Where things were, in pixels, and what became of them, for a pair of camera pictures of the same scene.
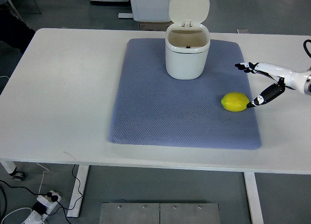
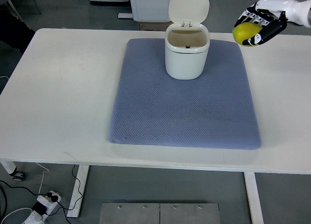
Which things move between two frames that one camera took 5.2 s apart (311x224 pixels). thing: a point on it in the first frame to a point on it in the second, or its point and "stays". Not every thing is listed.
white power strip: x=35 y=217 stays
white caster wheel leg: x=11 y=168 stays
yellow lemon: x=235 y=101 to x=245 y=30
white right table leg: x=254 y=198 stays
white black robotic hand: x=286 y=78 to x=272 y=15
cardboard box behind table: x=157 y=26 stays
